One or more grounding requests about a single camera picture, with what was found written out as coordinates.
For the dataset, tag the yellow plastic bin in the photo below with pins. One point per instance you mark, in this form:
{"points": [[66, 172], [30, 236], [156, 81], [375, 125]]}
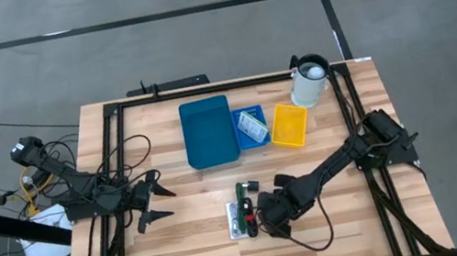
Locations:
{"points": [[289, 126]]}

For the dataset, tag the black bar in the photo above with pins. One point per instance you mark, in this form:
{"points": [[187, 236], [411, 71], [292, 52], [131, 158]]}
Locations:
{"points": [[17, 226]]}

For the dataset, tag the small blue plastic basket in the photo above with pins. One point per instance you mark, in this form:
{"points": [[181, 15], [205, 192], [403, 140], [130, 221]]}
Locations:
{"points": [[245, 141]]}

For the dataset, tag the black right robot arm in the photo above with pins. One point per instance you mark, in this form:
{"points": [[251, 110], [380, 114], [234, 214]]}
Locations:
{"points": [[336, 157]]}

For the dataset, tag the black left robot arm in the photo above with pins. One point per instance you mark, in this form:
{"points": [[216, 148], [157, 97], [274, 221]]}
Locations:
{"points": [[74, 179]]}

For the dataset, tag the white ball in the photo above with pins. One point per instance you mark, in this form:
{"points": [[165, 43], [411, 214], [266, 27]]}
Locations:
{"points": [[316, 71]]}

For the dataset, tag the black aluminium table frame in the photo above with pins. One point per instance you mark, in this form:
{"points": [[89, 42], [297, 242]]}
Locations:
{"points": [[203, 90]]}

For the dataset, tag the large teal plastic bin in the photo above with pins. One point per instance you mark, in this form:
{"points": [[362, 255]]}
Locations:
{"points": [[208, 131]]}

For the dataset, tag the white box with green edge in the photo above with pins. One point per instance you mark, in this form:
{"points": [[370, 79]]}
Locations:
{"points": [[253, 126]]}

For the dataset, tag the white table tag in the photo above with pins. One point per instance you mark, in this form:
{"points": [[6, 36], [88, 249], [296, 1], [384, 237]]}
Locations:
{"points": [[363, 59]]}

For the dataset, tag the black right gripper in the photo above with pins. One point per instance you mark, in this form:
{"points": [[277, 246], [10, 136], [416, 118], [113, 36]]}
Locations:
{"points": [[276, 207]]}

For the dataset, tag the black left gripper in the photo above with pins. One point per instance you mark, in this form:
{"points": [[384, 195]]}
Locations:
{"points": [[142, 197]]}

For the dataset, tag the white box on floor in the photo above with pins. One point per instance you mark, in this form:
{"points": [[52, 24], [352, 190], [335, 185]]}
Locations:
{"points": [[44, 252]]}

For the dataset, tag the black box with antennas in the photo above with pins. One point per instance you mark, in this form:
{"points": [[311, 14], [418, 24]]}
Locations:
{"points": [[165, 85]]}

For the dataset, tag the white cylindrical container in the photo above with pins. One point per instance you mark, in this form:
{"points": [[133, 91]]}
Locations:
{"points": [[303, 90]]}

